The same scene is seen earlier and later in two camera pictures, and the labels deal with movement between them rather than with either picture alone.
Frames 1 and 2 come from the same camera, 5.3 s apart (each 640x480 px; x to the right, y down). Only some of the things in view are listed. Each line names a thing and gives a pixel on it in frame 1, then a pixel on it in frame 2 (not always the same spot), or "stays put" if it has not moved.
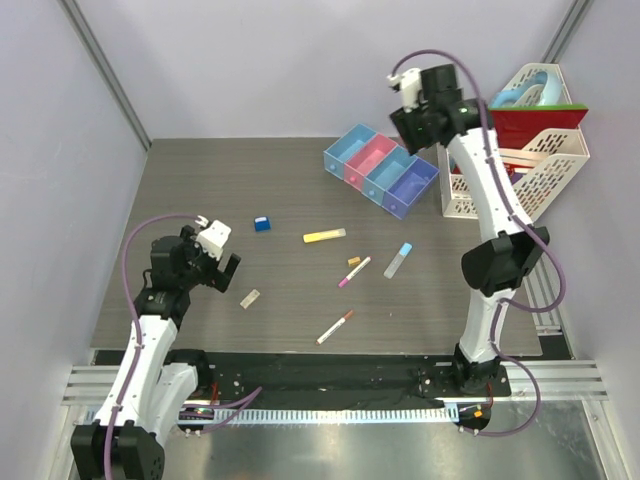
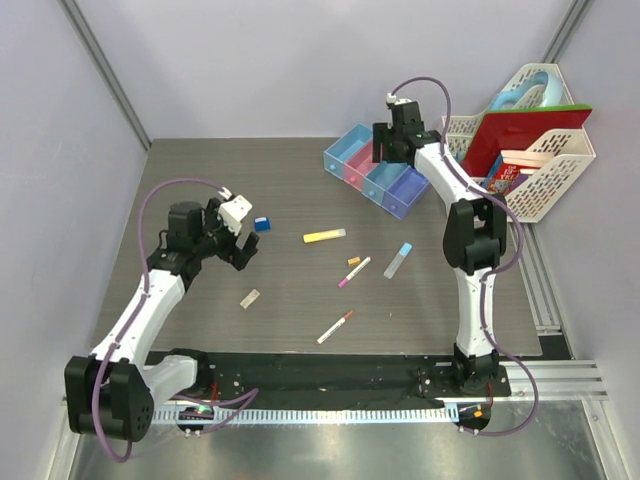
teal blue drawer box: (386, 172) stays put
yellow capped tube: (325, 234) stays put
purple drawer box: (409, 187) stays put
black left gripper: (215, 278) -> (212, 219)
